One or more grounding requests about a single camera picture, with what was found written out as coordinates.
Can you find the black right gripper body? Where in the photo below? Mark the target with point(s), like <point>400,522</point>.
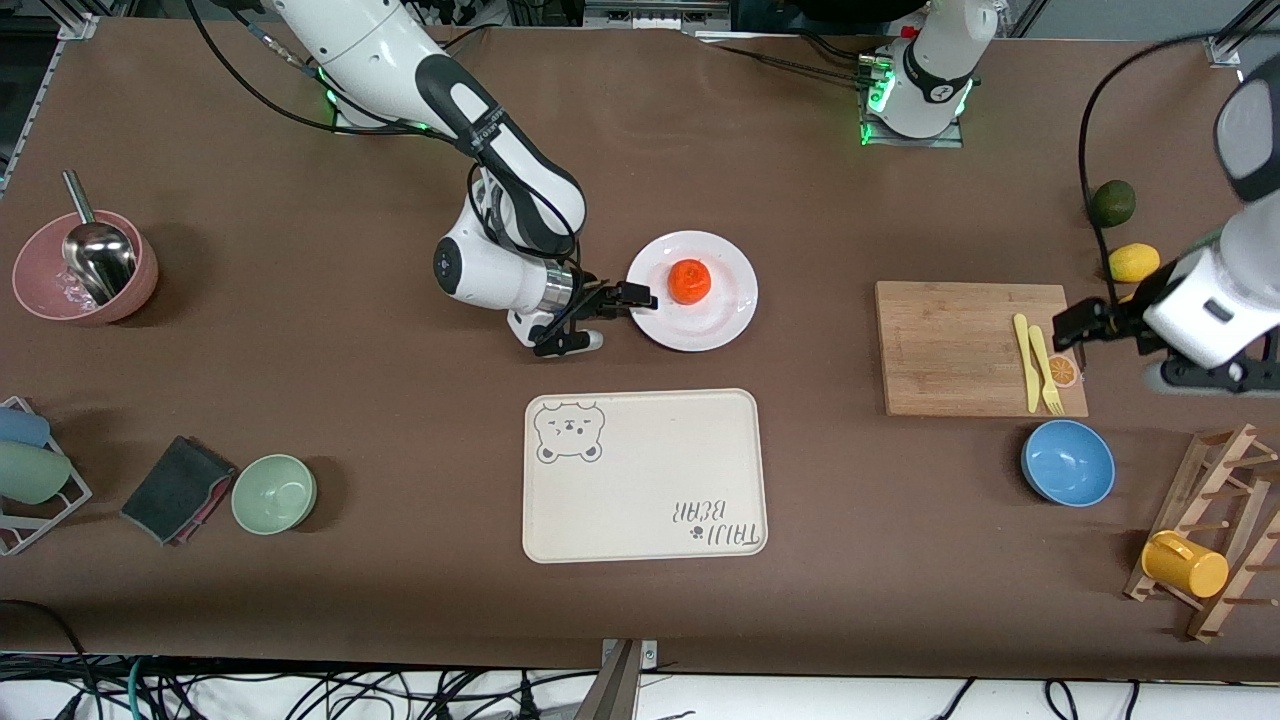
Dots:
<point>591,298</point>

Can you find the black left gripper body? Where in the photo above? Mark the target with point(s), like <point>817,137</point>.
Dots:
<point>1125,315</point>

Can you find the orange fruit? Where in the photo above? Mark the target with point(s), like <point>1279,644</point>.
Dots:
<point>690,281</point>

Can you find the white round plate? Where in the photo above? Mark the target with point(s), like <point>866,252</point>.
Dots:
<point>725,320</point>

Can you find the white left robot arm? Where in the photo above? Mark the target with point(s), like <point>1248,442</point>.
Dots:
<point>1210,290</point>

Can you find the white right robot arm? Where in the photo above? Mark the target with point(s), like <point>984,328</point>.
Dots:
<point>370,45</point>

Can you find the yellow plastic fork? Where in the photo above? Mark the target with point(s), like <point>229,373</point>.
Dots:
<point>1041,350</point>

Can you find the yellow lemon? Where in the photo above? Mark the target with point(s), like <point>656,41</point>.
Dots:
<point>1135,262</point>

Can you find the yellow plastic knife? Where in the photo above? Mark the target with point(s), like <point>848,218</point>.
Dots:
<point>1028,370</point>

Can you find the dark green avocado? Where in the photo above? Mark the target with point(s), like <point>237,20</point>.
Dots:
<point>1115,203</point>

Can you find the wooden cutting board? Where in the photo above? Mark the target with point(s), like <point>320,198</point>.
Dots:
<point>950,350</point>

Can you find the blue bowl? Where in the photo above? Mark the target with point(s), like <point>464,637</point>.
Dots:
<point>1068,463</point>

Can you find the wooden mug rack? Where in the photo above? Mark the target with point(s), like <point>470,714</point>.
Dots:
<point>1240,437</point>

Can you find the cream tray with bear print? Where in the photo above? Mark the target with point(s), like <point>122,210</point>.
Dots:
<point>640,480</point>

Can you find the yellow mug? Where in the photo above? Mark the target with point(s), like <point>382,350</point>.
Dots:
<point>1190,568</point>

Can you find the light green bowl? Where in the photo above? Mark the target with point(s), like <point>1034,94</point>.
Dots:
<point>273,495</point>

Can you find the grey metal pole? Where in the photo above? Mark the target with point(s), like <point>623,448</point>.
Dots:
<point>612,690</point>

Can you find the dark grey folded cloth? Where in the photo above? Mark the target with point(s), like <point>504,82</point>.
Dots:
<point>175,485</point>

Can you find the metal scoop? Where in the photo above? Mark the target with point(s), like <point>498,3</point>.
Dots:
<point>100,255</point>

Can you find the clear plastic ice pieces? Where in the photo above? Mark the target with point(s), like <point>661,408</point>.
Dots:
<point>72,290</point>

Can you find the pink bowl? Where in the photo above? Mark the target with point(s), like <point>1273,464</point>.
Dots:
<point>40,270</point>

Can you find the light blue cup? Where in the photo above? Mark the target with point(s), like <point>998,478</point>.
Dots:
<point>22,428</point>

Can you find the pale green cup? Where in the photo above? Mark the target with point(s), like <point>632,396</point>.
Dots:
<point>30,472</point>

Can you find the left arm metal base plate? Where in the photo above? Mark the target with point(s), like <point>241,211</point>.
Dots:
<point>945,141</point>

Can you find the aluminium frame profile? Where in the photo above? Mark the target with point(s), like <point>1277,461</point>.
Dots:
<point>80,25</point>
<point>1240,35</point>

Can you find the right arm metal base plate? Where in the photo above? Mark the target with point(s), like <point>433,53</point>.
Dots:
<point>345,126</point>

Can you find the metal clamp bracket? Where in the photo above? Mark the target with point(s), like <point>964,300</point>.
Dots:
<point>648,655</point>

